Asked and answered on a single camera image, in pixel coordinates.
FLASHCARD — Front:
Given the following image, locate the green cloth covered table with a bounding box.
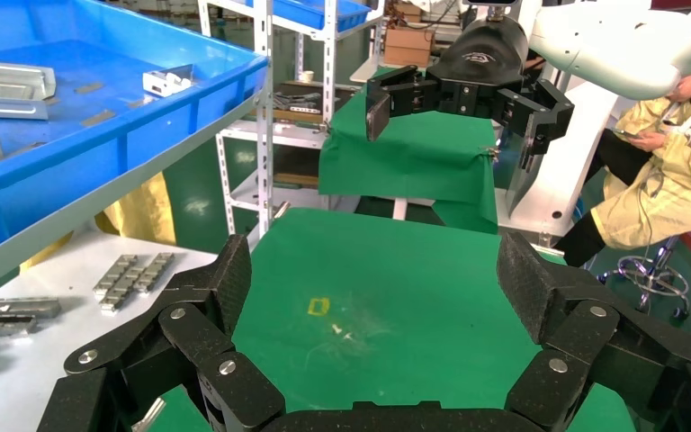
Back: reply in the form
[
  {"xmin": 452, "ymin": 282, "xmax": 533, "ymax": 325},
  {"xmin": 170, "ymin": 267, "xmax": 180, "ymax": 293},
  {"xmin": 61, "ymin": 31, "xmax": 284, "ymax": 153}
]
[{"xmin": 319, "ymin": 67, "xmax": 500, "ymax": 235}]

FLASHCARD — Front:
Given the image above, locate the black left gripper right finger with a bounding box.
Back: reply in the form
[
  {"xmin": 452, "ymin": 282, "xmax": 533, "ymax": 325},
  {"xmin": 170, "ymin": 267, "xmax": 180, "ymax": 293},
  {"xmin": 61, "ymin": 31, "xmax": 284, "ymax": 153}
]
[{"xmin": 496, "ymin": 232, "xmax": 691, "ymax": 432}]

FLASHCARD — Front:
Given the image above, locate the white robot body column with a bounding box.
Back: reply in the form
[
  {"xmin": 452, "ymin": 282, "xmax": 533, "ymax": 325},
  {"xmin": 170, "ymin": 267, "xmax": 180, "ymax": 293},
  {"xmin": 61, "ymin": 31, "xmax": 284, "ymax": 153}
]
[{"xmin": 496, "ymin": 80, "xmax": 621, "ymax": 239}]

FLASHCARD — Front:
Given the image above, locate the person in yellow coat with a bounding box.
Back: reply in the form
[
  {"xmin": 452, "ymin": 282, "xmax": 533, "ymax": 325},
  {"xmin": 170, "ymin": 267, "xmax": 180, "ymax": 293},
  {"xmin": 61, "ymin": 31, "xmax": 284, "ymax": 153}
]
[{"xmin": 553, "ymin": 68, "xmax": 691, "ymax": 268}]

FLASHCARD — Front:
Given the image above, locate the small blue plastic bin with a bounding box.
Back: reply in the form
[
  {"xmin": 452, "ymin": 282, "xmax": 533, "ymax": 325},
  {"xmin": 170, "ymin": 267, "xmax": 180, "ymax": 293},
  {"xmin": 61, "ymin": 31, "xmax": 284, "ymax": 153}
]
[{"xmin": 247, "ymin": 0, "xmax": 372, "ymax": 34}]

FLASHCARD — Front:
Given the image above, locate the white slotted metal rack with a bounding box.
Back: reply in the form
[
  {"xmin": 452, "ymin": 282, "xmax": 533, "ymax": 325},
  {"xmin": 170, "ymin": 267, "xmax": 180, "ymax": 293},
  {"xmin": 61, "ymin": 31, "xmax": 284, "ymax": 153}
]
[{"xmin": 198, "ymin": 0, "xmax": 385, "ymax": 239}]

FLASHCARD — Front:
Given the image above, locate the green table cloth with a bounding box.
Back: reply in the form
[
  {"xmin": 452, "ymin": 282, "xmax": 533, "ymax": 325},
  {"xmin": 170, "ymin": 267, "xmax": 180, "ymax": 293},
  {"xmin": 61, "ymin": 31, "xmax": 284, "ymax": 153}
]
[{"xmin": 142, "ymin": 208, "xmax": 639, "ymax": 432}]

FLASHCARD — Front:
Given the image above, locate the pile of dark metal parts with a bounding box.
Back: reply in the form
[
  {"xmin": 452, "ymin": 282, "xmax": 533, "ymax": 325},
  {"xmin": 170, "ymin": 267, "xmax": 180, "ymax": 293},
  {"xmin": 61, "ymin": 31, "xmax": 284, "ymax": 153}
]
[{"xmin": 274, "ymin": 91, "xmax": 323, "ymax": 115}]

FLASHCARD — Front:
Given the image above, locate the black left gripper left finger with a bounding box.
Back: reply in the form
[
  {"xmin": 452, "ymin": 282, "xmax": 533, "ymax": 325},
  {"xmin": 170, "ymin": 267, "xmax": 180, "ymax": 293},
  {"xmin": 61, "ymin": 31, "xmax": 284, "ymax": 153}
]
[{"xmin": 38, "ymin": 233, "xmax": 287, "ymax": 432}]

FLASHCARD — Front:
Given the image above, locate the U-shaped metal bracket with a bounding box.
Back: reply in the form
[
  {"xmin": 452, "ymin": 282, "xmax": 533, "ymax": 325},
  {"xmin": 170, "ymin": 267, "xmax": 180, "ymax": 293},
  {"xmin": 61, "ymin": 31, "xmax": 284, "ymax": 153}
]
[{"xmin": 142, "ymin": 64, "xmax": 194, "ymax": 98}]

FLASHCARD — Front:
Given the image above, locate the cardboard box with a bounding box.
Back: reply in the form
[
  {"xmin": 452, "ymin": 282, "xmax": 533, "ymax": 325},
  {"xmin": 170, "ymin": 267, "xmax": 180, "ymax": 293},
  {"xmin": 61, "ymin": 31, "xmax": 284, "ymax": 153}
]
[{"xmin": 382, "ymin": 26, "xmax": 436, "ymax": 68}]

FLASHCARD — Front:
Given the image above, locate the chrome stool base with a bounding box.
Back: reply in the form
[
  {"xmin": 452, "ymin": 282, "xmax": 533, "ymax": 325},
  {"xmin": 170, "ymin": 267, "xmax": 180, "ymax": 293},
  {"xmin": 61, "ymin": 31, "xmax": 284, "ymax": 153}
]
[{"xmin": 598, "ymin": 211, "xmax": 691, "ymax": 320}]

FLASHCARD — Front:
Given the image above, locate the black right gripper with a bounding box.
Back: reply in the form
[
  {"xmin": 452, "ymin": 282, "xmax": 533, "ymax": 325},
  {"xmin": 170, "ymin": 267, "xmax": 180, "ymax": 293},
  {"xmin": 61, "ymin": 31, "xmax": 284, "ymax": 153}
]
[{"xmin": 364, "ymin": 16, "xmax": 576, "ymax": 174}]

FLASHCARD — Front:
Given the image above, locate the yellow plastic bag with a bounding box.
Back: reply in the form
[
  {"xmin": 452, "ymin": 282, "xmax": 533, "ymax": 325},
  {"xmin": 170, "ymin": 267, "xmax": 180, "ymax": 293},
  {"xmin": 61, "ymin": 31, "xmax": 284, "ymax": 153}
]
[{"xmin": 20, "ymin": 171, "xmax": 178, "ymax": 273}]

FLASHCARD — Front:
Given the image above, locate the embossed metal plate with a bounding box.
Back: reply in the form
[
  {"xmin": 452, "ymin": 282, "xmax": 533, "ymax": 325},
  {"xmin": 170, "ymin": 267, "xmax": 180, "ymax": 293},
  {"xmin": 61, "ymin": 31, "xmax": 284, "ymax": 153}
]
[{"xmin": 0, "ymin": 58, "xmax": 58, "ymax": 122}]

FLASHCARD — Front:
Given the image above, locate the large blue plastic bin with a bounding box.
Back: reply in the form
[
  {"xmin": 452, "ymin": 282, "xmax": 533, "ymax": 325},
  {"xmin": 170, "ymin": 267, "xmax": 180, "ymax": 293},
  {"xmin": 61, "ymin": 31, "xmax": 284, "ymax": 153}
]
[{"xmin": 0, "ymin": 0, "xmax": 269, "ymax": 264}]

